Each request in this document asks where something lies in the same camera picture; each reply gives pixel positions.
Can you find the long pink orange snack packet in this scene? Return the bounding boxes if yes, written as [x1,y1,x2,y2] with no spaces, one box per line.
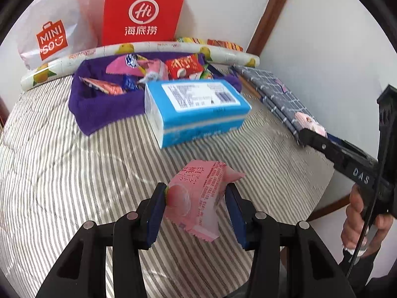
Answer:
[81,77,126,96]

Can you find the red orange snack bag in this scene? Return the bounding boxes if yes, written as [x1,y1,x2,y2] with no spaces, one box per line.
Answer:
[206,39,244,52]

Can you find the pink peach cake packet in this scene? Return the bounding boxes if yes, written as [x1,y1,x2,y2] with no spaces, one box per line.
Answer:
[164,159,246,243]

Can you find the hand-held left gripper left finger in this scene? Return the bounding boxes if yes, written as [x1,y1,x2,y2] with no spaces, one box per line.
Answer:
[35,183,168,298]

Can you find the plain pink snack bag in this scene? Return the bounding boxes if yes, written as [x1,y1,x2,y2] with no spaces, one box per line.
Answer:
[138,60,170,83]

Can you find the striped quilted cloth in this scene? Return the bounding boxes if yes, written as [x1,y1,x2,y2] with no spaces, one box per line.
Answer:
[0,64,334,298]

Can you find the purple fabric basket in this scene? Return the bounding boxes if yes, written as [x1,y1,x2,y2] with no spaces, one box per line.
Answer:
[69,51,242,136]

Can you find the person's right hand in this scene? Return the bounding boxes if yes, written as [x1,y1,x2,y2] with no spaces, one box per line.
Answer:
[340,185,395,252]

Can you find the blue tissue pack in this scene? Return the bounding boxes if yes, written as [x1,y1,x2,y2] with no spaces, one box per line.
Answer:
[144,79,252,149]

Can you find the grey checked folded cloth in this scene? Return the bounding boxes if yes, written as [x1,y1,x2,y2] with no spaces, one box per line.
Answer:
[231,65,328,139]

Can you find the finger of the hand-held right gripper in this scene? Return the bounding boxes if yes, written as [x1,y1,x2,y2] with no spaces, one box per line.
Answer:
[298,128,342,162]
[326,133,346,149]

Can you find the pink yellow snack bag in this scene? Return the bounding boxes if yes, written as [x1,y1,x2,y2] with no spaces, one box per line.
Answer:
[106,53,148,76]

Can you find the brown wooden strip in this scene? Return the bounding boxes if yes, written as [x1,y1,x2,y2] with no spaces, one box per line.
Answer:
[237,74,264,100]

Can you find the fruit printed paper roll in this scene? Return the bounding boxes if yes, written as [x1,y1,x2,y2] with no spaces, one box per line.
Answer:
[20,41,260,91]

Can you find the white plastic shopping bag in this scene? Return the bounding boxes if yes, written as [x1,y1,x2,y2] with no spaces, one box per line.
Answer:
[17,0,100,70]

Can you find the small blue snack packet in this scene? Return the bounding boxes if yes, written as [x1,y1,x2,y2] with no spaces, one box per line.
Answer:
[123,75,138,91]

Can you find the brown wooden door frame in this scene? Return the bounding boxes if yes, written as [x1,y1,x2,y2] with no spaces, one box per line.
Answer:
[245,0,298,57]

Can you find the red snack packet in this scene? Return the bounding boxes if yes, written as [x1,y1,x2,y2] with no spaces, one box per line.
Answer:
[165,53,203,79]

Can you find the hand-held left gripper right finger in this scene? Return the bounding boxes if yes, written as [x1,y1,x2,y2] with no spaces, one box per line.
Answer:
[225,184,357,298]

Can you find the person's right forearm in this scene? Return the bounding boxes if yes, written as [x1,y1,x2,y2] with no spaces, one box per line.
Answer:
[338,245,397,298]

